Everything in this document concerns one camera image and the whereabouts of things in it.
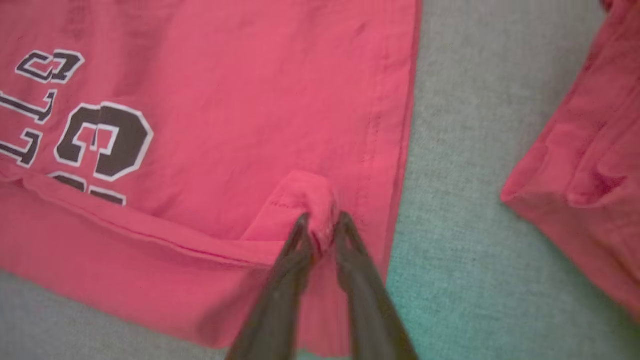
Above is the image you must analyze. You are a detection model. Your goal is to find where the red garment with white band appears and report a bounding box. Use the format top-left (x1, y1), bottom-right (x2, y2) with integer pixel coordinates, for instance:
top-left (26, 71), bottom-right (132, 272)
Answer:
top-left (500, 0), bottom-right (640, 322)

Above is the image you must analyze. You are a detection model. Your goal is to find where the red garment with thin stripes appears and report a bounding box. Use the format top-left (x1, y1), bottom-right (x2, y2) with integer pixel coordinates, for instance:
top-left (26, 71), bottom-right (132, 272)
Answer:
top-left (0, 0), bottom-right (424, 359)

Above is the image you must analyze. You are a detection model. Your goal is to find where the large grey sofa seat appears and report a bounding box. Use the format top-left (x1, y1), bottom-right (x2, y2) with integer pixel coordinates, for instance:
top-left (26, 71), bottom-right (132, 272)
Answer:
top-left (0, 0), bottom-right (640, 360)

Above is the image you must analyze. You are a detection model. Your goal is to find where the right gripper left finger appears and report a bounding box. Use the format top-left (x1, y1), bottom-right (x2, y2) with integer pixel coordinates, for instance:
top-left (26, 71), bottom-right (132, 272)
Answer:
top-left (225, 212), bottom-right (318, 360)

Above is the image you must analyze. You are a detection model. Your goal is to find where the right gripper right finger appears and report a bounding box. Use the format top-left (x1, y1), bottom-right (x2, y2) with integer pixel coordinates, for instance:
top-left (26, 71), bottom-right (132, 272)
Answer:
top-left (332, 211), bottom-right (418, 360)

